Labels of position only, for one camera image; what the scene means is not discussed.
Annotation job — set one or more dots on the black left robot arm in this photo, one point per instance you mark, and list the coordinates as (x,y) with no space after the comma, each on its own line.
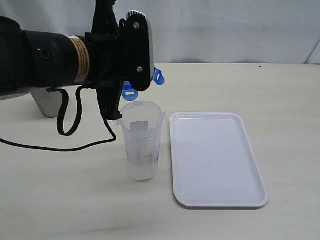
(31,60)

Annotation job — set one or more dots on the white rectangular plastic tray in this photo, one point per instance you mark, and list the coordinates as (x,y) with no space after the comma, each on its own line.
(213,162)

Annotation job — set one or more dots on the stainless steel cup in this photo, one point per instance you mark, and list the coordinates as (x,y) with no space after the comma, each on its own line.
(49,103)

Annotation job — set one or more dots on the white backdrop curtain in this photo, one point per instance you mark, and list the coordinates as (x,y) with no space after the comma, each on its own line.
(231,31)

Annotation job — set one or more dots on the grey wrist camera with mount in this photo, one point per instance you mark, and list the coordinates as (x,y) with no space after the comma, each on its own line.
(136,34)

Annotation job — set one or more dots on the blue plastic container lid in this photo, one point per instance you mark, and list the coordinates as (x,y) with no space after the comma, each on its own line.
(130,94)

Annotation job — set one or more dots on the clear plastic measuring container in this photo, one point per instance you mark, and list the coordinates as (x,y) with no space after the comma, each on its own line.
(141,124)

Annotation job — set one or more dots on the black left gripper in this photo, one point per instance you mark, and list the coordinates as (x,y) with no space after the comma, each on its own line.
(107,46)

